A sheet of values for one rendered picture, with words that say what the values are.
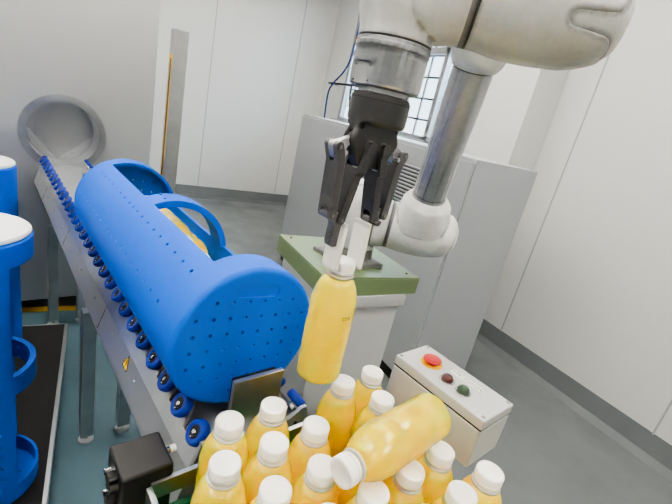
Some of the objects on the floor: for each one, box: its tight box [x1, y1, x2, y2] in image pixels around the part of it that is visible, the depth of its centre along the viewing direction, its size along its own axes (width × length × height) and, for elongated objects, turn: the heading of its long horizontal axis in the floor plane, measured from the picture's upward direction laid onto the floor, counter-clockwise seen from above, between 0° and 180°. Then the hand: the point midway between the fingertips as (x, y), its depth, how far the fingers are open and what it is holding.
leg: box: [115, 380, 130, 433], centre depth 173 cm, size 6×6×63 cm
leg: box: [47, 223, 59, 324], centre depth 232 cm, size 6×6×63 cm
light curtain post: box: [160, 29, 189, 194], centre depth 204 cm, size 6×6×170 cm
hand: (346, 245), depth 57 cm, fingers closed on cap, 4 cm apart
